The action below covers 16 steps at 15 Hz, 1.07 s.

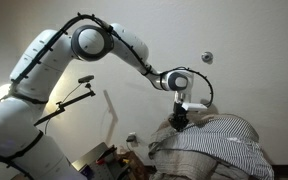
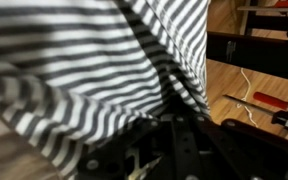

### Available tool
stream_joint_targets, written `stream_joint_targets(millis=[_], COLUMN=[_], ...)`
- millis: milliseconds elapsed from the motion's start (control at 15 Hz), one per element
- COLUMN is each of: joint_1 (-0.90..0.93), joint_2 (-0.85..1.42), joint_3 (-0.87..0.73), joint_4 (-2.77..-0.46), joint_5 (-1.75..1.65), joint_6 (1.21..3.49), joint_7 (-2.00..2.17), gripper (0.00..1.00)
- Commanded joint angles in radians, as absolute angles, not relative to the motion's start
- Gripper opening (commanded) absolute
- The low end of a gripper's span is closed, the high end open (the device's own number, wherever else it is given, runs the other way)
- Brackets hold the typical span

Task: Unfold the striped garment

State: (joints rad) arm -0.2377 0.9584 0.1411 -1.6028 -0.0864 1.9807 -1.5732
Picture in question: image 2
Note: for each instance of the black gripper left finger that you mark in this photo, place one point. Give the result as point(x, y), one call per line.
point(124, 143)

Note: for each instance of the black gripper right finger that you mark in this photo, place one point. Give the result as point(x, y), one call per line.
point(250, 153)

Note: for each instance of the grey white striped garment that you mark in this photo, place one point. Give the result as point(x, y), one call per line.
point(84, 66)

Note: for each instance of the black metal frame bar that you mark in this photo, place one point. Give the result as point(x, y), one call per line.
point(257, 55)

